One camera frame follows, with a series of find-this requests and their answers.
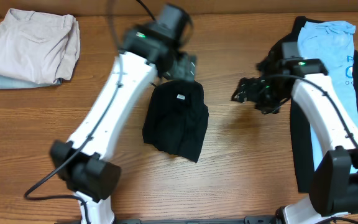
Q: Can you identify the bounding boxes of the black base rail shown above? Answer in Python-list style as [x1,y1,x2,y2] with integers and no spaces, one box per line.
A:
[114,215,282,224]

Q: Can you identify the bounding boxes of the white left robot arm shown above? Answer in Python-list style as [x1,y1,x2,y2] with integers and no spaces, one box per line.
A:
[50,4,196,223]

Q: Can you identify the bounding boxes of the folded light blue jeans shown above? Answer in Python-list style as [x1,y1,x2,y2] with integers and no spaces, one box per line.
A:
[0,75,63,90]

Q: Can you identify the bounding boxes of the plain black t-shirt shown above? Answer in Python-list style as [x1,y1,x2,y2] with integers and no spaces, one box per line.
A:
[142,80,209,162]

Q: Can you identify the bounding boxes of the folded white beige trousers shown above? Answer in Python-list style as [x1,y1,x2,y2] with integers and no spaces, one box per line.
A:
[0,8,80,85]

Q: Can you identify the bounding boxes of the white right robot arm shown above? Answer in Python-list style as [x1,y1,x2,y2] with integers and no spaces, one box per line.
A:
[231,42,358,223]

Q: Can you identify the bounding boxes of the black t-shirt with logo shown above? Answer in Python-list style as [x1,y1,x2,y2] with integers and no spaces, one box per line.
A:
[257,16,358,193]

